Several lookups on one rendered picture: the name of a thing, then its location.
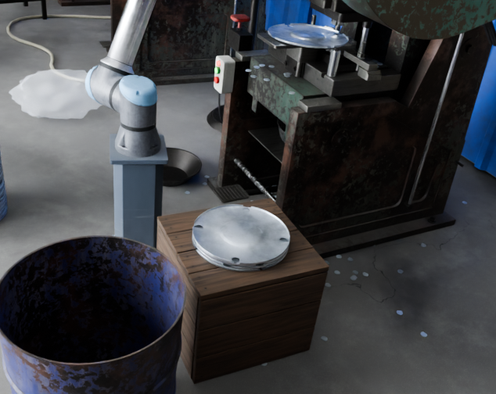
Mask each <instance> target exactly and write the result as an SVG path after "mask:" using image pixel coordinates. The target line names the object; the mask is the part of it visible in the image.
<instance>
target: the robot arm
mask: <svg viewBox="0 0 496 394"><path fill-rule="evenodd" d="M155 2H156V0H127V2H126V5H125V7H124V11H123V13H122V16H121V18H120V22H119V24H118V26H117V30H116V33H115V35H114V37H113V41H112V44H111V46H110V50H109V52H108V55H107V57H106V58H104V59H101V60H100V62H99V65H98V66H94V67H93V68H92V69H90V70H89V72H88V74H87V77H86V80H85V87H86V91H87V93H88V95H89V96H90V97H91V98H92V99H94V100H96V101H97V103H99V104H102V105H104V106H107V107H109V108H111V109H113V110H115V111H117V112H119V113H120V128H119V131H118V133H117V136H116V139H115V148H116V150H117V151H118V152H119V153H120V154H122V155H125V156H130V157H136V158H142V157H148V156H153V155H155V154H157V153H158V152H159V151H160V149H161V140H160V136H159V134H158V131H157V129H156V101H157V93H156V85H155V84H154V83H153V82H152V81H151V80H150V79H149V78H147V77H143V76H141V77H139V76H138V75H134V71H133V69H132V65H133V62H134V60H135V57H136V54H137V51H138V48H139V46H140V43H141V41H142V37H143V34H144V33H145V30H146V26H147V24H148V22H149V18H150V16H151V13H152V11H153V7H154V5H155Z"/></svg>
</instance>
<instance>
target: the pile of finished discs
mask: <svg viewBox="0 0 496 394"><path fill-rule="evenodd" d="M289 238H290V235H289V230H288V228H287V226H286V225H285V224H284V223H283V222H282V221H281V220H280V219H279V218H277V216H275V215H273V214H272V213H269V212H268V211H266V210H263V209H260V208H257V207H253V206H251V208H250V207H245V206H243V205H223V206H217V207H214V208H211V209H209V210H207V211H205V212H203V213H202V214H200V215H199V216H198V217H197V218H196V220H195V223H194V226H193V227H192V243H193V245H194V247H195V249H196V248H197V249H196V251H197V252H198V253H199V254H200V255H201V256H202V257H203V258H204V259H205V260H207V261H208V262H210V263H212V264H213V265H216V266H218V267H221V268H224V269H227V270H234V271H242V272H251V271H258V270H260V269H259V268H261V269H262V270H265V269H268V268H270V267H273V266H274V265H276V264H277V263H279V262H280V261H282V260H283V258H284V257H285V256H286V254H287V252H288V248H289Z"/></svg>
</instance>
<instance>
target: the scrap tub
mask: <svg viewBox="0 0 496 394"><path fill-rule="evenodd" d="M186 294H187V293H186V285H185V280H184V278H183V276H182V273H181V271H180V270H179V269H178V267H177V266H176V264H175V263H174V262H173V261H172V260H171V259H170V258H169V257H168V256H166V255H165V254H163V253H162V252H161V251H159V250H158V249H155V248H153V247H152V246H150V245H147V244H145V243H143V242H139V241H136V240H133V239H129V238H122V237H117V236H109V235H88V236H81V237H75V238H68V239H64V240H60V241H57V242H53V243H51V244H48V245H45V246H42V247H41V248H39V249H36V250H34V251H33V252H31V253H28V254H27V255H26V256H24V257H23V258H21V259H20V260H18V261H17V262H16V263H14V264H13V265H12V266H11V267H10V268H9V269H8V270H7V271H6V272H5V273H4V275H3V276H2V278H1V279H0V344H1V347H2V366H3V370H4V372H5V376H6V377H7V380H8V381H9V384H10V388H11V391H12V394H175V393H176V370H177V364H178V360H179V357H180V354H181V351H182V334H181V331H182V318H183V312H184V308H185V302H186ZM179 345H180V346H179Z"/></svg>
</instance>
